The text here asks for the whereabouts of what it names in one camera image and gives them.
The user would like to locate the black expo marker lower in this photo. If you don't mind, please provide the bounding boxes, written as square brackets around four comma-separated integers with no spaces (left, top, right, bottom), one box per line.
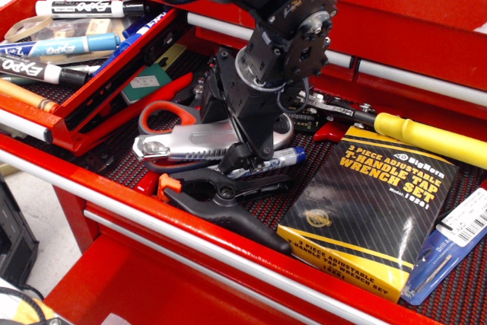
[1,54,89,87]

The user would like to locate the orange crayon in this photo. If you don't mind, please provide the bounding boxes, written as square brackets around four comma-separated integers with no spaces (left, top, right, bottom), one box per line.
[1,78,60,113]

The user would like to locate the red metal tool chest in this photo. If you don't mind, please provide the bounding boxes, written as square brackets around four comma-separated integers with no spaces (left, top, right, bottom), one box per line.
[21,0,486,324]

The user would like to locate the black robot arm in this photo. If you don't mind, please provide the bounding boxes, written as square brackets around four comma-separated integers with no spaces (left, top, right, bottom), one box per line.
[161,0,337,173]

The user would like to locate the black yellow tap wrench box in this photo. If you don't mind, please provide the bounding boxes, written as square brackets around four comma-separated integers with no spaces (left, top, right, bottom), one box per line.
[278,127,458,302]

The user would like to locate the black wire gauge crimper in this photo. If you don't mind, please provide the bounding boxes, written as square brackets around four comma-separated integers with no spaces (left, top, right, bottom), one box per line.
[286,101,327,134]

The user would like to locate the green card package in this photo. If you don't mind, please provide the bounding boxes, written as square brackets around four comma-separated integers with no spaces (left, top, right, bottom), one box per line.
[121,64,172,105]

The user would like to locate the black expo marker top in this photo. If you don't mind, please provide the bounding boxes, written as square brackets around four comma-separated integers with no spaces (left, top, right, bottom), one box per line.
[35,1,149,19]

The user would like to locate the silver box cutter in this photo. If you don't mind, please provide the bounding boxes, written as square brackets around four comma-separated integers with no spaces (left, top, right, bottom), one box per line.
[132,113,295,163]

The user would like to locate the clear plastic bag of parts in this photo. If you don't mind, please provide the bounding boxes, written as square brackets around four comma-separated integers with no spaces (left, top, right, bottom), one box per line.
[30,17,135,41]

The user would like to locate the black expo marker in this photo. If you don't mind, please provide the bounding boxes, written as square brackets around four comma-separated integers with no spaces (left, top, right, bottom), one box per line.
[35,1,149,19]
[1,54,89,87]

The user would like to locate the light blue expo marker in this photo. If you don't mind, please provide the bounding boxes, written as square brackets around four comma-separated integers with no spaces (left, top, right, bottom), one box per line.
[1,33,120,57]

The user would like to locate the black crate on floor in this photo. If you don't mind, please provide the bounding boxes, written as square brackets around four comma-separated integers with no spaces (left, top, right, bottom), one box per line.
[1,176,39,287]

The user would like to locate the blue drill bit package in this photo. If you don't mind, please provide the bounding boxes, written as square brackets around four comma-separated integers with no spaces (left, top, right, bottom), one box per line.
[401,186,486,305]

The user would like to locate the blue capped white marker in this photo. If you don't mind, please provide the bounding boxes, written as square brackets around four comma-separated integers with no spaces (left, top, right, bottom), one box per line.
[227,147,306,179]

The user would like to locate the tan rubber band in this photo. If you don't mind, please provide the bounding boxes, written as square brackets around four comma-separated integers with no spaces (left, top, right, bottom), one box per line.
[5,16,53,43]

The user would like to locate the small red open drawer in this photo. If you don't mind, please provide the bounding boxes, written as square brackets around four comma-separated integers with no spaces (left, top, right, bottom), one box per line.
[1,9,191,156]

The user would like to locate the black spring clamp orange tips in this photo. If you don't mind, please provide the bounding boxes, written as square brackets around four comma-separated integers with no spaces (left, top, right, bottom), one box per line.
[158,167,291,256]

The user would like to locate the large red open drawer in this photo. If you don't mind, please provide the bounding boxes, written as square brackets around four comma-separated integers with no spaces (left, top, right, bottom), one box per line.
[1,45,486,324]

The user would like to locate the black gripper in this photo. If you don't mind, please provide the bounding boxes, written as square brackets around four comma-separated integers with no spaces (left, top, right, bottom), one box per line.
[200,47,288,174]

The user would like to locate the red handled wire stripper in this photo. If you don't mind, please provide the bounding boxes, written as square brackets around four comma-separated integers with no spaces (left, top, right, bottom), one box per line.
[168,51,212,108]

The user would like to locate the yellow handled tin snips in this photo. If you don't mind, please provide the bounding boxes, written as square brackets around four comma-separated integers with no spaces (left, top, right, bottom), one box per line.
[296,91,486,169]

